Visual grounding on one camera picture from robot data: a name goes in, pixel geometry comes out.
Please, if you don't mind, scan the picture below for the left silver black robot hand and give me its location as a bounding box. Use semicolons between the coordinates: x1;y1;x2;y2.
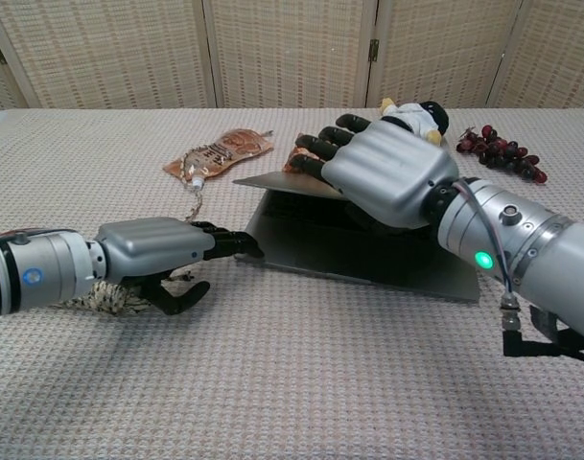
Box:
83;216;266;316

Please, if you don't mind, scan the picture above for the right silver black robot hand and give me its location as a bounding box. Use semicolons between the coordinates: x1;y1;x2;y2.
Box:
286;112;460;236

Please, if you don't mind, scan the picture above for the silver grey laptop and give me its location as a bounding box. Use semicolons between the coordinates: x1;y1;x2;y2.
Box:
232;171;481;304

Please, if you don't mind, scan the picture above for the woven folding screen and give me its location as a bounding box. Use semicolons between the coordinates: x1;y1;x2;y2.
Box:
0;0;584;111

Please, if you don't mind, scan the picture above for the black white plush toy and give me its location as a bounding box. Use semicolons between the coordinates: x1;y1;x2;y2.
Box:
379;96;451;146

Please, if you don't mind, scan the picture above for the green orange snack bag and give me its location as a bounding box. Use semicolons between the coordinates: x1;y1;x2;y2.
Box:
281;146;321;174

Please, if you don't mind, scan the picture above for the dark red grape bunch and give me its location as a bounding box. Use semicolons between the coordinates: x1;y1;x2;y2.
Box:
456;124;549;185

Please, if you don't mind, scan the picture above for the orange brown snack pouch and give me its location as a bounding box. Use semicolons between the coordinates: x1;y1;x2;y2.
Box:
162;126;276;181

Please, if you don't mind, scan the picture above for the pink waffle tablecloth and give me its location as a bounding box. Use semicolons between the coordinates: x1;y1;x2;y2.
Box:
0;107;584;460

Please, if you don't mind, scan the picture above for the speckled beige rope bundle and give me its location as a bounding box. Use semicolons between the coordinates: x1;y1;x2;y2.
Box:
56;128;275;319

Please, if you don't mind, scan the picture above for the grey cable with metal plug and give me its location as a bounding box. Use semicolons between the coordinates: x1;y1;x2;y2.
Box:
453;178;526;333

